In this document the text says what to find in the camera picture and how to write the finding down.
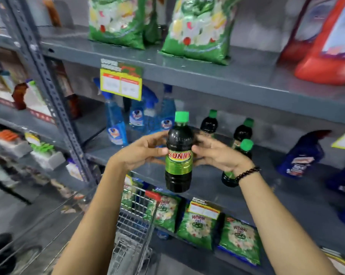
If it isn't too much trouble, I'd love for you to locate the person's right hand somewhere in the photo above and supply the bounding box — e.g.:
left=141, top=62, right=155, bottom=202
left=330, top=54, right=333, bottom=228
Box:
left=190, top=133, right=255, bottom=178

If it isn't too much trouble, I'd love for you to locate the person's left hand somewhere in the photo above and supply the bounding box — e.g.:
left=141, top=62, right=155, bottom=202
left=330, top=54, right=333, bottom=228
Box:
left=110, top=131, right=170, bottom=171

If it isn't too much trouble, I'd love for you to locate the row of small green packets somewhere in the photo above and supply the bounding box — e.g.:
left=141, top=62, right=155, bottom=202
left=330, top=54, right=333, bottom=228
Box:
left=120, top=175, right=262, bottom=266

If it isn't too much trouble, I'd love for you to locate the metal wire shopping cart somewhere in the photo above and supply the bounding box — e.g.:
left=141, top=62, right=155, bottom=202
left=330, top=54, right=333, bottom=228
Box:
left=0, top=184, right=163, bottom=275

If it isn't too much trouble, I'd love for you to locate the grey metal shelving unit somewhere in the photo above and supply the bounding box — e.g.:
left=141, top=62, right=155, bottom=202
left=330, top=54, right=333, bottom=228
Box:
left=0, top=0, right=345, bottom=275

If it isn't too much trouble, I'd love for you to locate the person's right forearm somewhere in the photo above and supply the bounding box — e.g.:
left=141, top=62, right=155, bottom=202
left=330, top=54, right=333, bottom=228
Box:
left=238, top=171, right=341, bottom=275

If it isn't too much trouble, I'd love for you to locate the person's left forearm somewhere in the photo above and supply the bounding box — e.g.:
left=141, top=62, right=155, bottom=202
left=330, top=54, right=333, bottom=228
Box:
left=52, top=164, right=138, bottom=275

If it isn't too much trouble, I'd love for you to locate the white box of green scrubbers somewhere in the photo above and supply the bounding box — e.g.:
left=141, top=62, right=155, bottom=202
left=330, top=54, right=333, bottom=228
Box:
left=30, top=142, right=67, bottom=171

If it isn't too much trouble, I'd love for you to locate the white green-capped bottle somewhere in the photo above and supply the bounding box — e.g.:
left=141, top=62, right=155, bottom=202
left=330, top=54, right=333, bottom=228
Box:
left=24, top=79, right=52, bottom=115

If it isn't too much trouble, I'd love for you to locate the white box of orange scrubbers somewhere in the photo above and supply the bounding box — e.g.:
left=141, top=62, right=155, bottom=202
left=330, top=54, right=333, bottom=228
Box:
left=0, top=129, right=33, bottom=158

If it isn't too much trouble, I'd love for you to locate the brown bottle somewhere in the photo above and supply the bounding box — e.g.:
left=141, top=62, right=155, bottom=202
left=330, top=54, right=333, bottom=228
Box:
left=11, top=82, right=29, bottom=111

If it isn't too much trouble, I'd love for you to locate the orange bottle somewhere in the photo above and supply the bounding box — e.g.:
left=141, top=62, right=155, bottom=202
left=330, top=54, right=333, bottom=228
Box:
left=42, top=0, right=62, bottom=28

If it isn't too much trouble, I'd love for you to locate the black bead bracelet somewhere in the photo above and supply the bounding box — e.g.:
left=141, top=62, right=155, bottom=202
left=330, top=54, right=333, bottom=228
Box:
left=234, top=166, right=262, bottom=184

